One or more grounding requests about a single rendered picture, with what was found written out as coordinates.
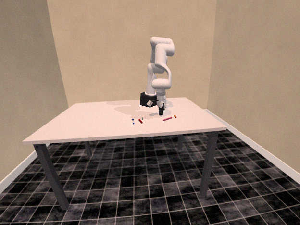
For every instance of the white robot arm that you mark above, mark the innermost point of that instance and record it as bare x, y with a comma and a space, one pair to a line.
161, 48

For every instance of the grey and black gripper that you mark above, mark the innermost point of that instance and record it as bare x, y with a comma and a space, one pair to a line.
161, 104

